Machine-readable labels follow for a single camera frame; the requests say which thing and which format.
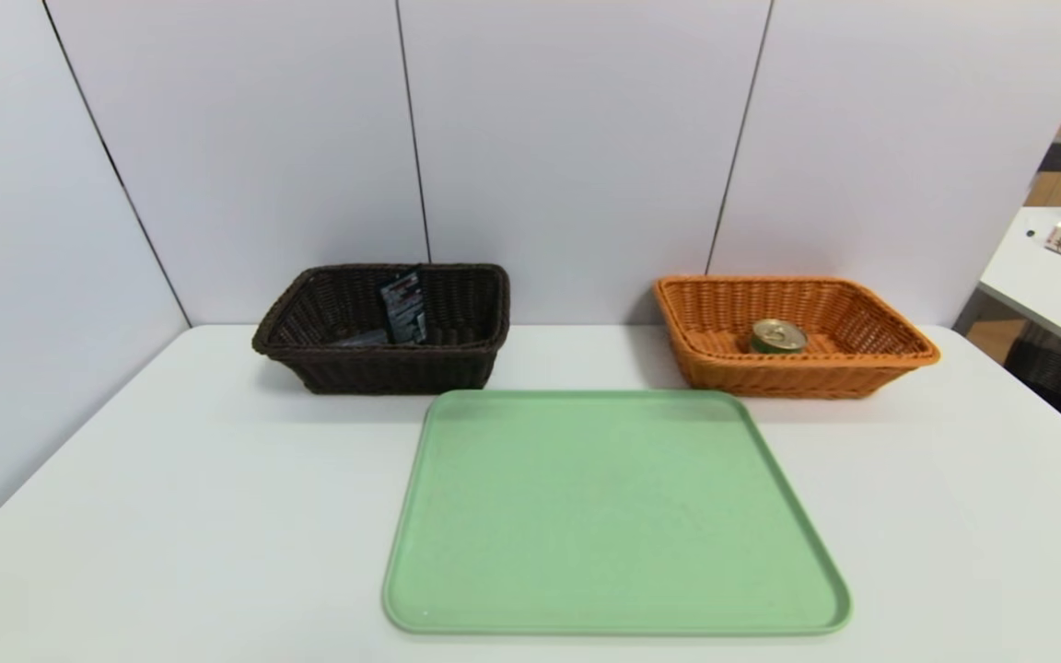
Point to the orange wicker basket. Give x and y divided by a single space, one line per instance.
770 378

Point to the dark brown wicker basket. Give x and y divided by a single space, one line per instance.
383 368

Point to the black cosmetic tube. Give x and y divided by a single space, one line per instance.
404 308

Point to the white side table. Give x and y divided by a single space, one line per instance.
1046 285

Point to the light green plastic tray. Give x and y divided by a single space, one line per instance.
604 534

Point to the grey translucent slim plastic case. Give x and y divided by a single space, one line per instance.
363 338

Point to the gold lid green label can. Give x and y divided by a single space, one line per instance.
777 337

